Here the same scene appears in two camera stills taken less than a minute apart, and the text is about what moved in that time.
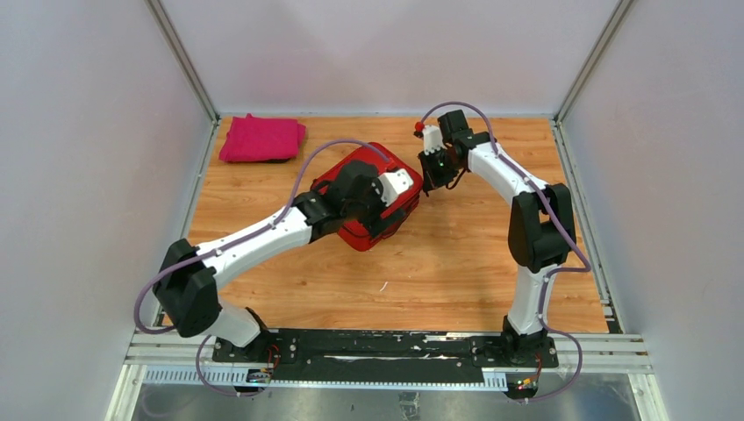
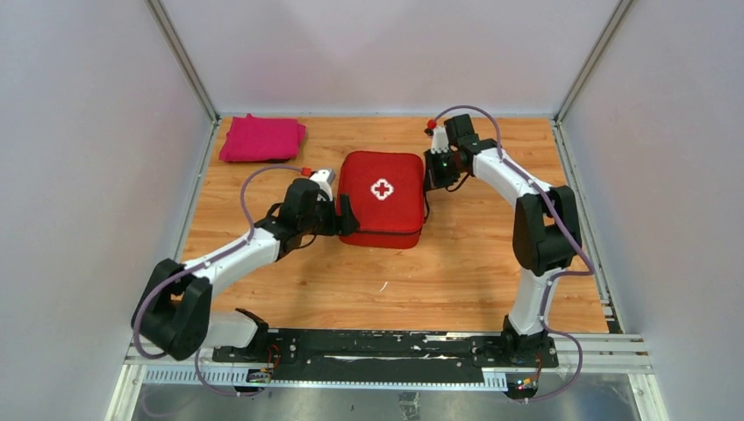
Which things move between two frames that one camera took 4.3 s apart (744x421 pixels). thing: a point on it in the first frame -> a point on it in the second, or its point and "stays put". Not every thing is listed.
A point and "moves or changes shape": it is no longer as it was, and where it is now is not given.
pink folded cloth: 258,139 stays put
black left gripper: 375,224 -> 344,224
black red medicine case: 354,230 moves or changes shape
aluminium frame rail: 191,72 stays put
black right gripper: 431,180 stays put
